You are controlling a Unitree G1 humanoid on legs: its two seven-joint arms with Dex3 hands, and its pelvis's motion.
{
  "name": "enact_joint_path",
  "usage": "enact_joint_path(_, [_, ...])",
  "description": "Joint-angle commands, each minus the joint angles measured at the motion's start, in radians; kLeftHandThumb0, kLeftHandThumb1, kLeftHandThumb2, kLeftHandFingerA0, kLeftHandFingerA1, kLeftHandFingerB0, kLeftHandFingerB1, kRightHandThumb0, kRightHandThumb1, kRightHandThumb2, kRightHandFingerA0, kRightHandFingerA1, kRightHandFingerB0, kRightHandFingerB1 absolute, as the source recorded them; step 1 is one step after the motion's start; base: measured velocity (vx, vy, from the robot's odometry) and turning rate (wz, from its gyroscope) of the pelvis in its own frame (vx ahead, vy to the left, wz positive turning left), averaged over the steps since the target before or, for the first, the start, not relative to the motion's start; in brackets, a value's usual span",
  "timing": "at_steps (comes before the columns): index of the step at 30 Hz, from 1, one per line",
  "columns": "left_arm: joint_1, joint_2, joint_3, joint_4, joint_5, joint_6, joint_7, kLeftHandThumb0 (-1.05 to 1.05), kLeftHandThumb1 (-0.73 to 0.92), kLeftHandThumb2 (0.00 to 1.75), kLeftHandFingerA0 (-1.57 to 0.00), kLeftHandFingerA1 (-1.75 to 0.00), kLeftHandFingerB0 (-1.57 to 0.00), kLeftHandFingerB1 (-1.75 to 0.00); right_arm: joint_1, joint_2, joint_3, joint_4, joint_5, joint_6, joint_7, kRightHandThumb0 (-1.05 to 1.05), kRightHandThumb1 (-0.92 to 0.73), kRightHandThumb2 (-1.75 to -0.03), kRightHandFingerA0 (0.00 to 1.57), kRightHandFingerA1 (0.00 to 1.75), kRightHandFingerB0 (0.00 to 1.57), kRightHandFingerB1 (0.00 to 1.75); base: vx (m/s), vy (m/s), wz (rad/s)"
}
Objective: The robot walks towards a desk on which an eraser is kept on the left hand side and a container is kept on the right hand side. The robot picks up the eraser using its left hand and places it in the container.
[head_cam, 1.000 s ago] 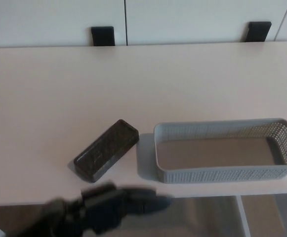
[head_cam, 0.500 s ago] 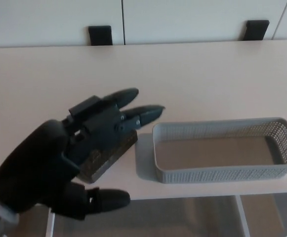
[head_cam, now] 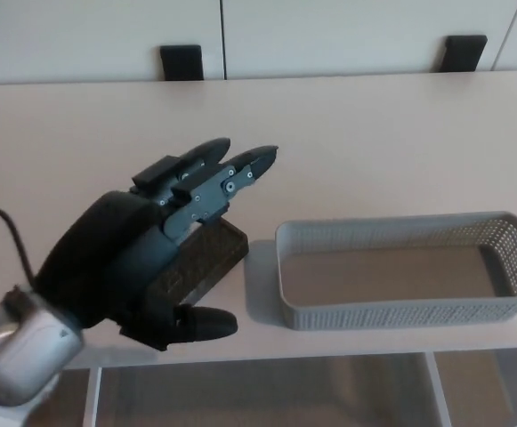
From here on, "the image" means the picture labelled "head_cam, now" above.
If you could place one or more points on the white desk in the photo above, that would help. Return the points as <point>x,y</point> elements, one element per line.
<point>351,142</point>

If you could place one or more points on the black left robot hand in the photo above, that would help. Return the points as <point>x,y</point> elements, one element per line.
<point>102,249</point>

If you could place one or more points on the dark grey felt eraser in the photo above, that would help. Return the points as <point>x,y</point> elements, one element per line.
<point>218,249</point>

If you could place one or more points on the grey perforated plastic basket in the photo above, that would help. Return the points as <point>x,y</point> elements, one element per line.
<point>396,313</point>

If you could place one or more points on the white cabinet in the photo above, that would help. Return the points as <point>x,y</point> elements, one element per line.
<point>329,31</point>

